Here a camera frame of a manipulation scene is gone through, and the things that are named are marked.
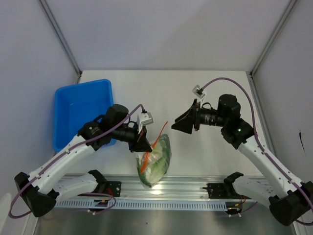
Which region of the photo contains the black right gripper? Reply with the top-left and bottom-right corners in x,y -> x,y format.
172,99 -> 228,134

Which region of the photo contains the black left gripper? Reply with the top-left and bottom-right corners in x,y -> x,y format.
112,122 -> 152,152

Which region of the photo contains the green lettuce leaf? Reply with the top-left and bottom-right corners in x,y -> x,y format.
136,145 -> 172,188

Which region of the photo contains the clear zip top bag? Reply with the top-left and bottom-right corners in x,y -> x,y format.
136,121 -> 172,188

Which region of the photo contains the white cauliflower with leaves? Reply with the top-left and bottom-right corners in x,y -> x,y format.
148,142 -> 166,163

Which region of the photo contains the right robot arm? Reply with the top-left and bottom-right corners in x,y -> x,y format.
171,94 -> 313,226

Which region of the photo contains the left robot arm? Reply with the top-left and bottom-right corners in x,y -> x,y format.
12,104 -> 153,217

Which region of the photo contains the blue plastic bin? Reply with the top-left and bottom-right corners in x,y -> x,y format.
52,79 -> 114,152

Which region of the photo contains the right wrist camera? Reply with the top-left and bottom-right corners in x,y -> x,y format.
192,85 -> 206,103

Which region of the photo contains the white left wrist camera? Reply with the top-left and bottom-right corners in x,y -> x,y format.
136,112 -> 154,134

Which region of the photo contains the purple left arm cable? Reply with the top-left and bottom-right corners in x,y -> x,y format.
8,104 -> 147,218

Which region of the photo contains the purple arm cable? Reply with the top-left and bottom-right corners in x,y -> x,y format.
8,104 -> 147,218
201,77 -> 313,225

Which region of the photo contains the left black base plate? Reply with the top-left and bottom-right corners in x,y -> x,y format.
104,181 -> 122,197

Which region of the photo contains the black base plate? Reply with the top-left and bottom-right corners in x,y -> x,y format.
202,183 -> 241,199
104,181 -> 122,197

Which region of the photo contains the aluminium mounting rail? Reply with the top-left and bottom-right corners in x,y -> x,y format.
52,175 -> 274,203

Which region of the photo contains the white slotted cable duct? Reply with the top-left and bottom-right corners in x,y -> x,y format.
55,199 -> 227,211

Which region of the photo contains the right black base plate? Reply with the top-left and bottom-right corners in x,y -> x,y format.
202,183 -> 241,199

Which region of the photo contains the right aluminium frame post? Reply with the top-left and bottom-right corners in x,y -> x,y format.
246,0 -> 300,182

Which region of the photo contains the aluminium frame post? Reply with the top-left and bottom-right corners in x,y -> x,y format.
246,0 -> 300,182
37,0 -> 83,84

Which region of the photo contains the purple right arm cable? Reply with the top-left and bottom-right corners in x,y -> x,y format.
201,77 -> 313,225

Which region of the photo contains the left aluminium frame post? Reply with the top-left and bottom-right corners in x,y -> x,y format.
37,0 -> 83,84

